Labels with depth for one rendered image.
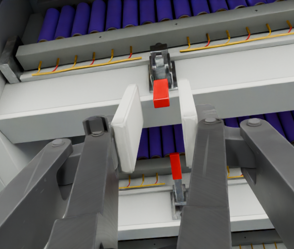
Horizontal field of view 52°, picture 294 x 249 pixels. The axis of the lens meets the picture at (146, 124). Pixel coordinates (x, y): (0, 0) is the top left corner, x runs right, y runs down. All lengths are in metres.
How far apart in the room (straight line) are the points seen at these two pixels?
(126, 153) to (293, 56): 0.22
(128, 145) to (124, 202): 0.30
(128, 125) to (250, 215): 0.31
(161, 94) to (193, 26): 0.12
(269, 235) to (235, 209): 0.18
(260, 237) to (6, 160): 0.44
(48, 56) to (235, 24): 0.20
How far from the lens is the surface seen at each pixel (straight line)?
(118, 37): 0.33
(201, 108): 0.17
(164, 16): 0.35
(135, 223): 0.44
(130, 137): 0.16
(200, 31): 0.33
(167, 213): 0.43
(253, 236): 0.60
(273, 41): 0.34
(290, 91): 0.32
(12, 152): 0.37
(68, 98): 0.32
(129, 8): 0.38
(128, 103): 0.17
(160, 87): 0.24
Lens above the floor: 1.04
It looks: 35 degrees down
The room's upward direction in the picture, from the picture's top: 11 degrees counter-clockwise
